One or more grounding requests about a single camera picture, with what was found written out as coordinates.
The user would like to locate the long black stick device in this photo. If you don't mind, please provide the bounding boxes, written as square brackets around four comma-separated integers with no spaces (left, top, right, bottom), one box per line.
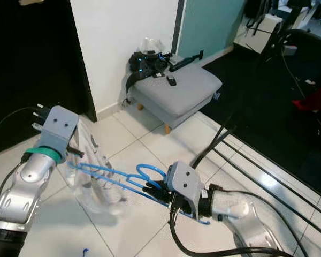
[169,50,204,73]

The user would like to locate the blue plastic clothes hanger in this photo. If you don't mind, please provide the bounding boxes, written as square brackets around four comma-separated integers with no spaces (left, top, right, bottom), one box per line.
[67,160,209,225]

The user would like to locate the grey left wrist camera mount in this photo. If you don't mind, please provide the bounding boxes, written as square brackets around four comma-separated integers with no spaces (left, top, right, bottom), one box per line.
[45,105,80,156]

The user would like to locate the black bag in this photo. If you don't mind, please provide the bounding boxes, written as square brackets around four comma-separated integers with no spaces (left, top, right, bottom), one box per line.
[125,51,174,94]

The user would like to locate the white translucent garment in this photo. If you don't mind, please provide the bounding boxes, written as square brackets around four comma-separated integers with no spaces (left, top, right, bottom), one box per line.
[64,120,126,207]

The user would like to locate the grey upholstered ottoman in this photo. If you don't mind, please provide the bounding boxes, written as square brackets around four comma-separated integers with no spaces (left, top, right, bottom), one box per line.
[128,63,223,134]

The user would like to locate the white low table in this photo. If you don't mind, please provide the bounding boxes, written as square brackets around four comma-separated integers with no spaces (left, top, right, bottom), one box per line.
[233,0,321,54]

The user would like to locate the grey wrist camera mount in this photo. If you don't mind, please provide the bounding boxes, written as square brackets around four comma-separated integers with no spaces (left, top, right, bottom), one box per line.
[45,105,80,156]
[166,161,207,220]

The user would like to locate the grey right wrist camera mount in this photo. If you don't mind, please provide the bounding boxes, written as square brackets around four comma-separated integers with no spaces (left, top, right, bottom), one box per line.
[166,161,207,220]

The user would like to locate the black metal clothes rack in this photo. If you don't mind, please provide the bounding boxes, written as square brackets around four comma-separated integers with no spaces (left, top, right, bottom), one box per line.
[190,0,321,204]

